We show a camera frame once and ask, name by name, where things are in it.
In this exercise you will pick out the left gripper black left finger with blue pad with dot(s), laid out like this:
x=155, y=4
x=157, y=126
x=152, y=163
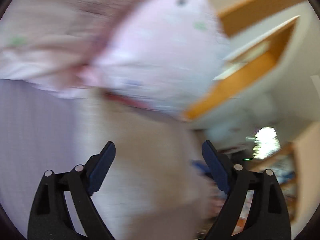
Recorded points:
x=49, y=217

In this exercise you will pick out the orange wooden shelf frame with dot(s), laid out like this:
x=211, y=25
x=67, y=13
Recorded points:
x=252, y=61

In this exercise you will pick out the bright window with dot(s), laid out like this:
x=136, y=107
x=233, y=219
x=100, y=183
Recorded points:
x=266, y=143

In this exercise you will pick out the beige folded cloth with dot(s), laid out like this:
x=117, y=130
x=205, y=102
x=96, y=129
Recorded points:
x=152, y=190

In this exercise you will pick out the pink patterned small garment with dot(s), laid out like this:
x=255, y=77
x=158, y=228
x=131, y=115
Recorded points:
x=161, y=55

